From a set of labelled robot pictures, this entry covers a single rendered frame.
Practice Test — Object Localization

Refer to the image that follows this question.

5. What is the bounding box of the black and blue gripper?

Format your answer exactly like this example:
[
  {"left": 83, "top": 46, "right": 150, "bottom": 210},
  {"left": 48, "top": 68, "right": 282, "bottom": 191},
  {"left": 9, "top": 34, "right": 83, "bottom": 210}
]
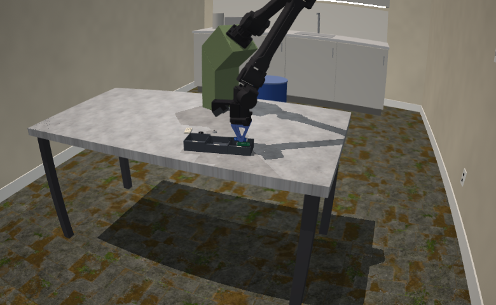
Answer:
[{"left": 230, "top": 105, "right": 252, "bottom": 142}]

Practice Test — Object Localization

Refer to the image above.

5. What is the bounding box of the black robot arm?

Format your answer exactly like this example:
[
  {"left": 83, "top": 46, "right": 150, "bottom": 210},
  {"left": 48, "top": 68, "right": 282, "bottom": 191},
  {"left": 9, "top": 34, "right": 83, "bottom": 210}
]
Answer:
[{"left": 212, "top": 0, "right": 316, "bottom": 118}]

